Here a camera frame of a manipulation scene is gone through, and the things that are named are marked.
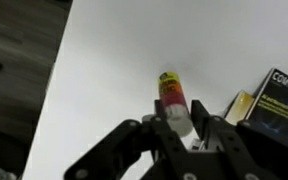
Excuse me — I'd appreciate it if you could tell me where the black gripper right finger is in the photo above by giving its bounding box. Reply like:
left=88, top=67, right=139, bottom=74
left=191, top=99, right=288, bottom=180

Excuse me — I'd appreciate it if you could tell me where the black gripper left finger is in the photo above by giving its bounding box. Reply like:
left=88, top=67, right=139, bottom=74
left=63, top=99, right=198, bottom=180

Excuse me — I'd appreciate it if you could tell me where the dark hardcover book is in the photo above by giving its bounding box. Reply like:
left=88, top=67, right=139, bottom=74
left=246, top=68, right=288, bottom=145

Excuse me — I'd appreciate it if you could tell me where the glue stick with colourful label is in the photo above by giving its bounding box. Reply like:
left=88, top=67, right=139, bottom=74
left=157, top=70, right=194, bottom=138

